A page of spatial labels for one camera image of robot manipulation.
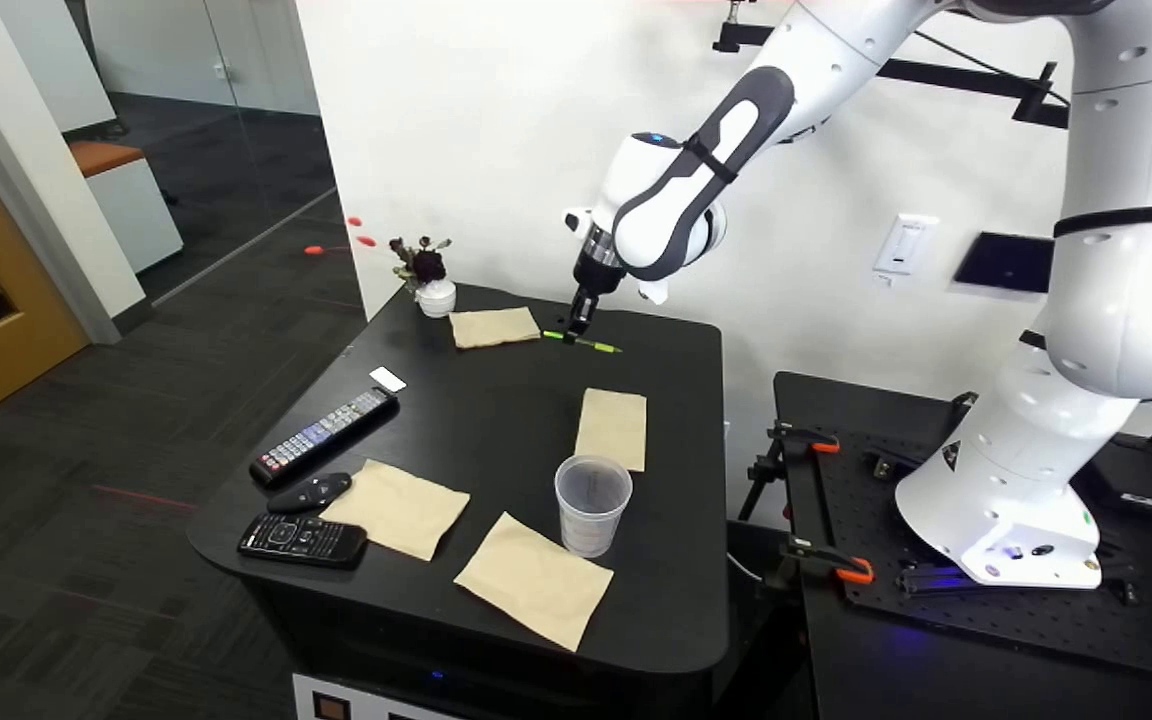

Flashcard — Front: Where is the orange handled clamp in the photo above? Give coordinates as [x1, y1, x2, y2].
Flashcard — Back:
[761, 531, 879, 595]
[732, 422, 850, 530]

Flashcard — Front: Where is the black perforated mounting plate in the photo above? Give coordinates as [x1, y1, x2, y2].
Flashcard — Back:
[773, 370, 1152, 692]

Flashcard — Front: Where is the black overhead boom bar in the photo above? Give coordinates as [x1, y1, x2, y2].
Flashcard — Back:
[713, 18, 1076, 132]

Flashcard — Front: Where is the beige paper napkin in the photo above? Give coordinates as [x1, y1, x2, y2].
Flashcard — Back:
[451, 509, 620, 658]
[571, 383, 653, 475]
[316, 457, 476, 566]
[443, 303, 544, 357]

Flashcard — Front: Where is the black wall panel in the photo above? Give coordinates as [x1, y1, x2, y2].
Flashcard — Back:
[951, 229, 1061, 301]

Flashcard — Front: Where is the small dark remote control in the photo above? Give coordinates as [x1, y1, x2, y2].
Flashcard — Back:
[266, 468, 357, 520]

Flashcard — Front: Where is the small white card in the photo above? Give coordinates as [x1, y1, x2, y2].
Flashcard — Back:
[364, 363, 412, 400]

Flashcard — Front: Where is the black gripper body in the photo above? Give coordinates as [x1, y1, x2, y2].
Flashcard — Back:
[567, 245, 632, 303]

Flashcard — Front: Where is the wide black remote control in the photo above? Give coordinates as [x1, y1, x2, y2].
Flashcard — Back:
[236, 513, 371, 574]

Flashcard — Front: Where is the white wall outlet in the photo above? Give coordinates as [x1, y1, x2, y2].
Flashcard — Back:
[867, 210, 945, 287]

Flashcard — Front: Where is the white bench orange cushion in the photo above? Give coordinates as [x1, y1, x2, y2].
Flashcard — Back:
[63, 132, 190, 280]

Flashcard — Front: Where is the green pen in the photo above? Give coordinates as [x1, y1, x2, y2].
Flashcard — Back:
[542, 323, 630, 361]

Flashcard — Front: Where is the translucent plastic cup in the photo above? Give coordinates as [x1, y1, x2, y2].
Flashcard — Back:
[554, 452, 635, 561]

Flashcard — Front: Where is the long black remote control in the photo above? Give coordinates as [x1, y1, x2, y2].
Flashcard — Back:
[243, 383, 406, 487]

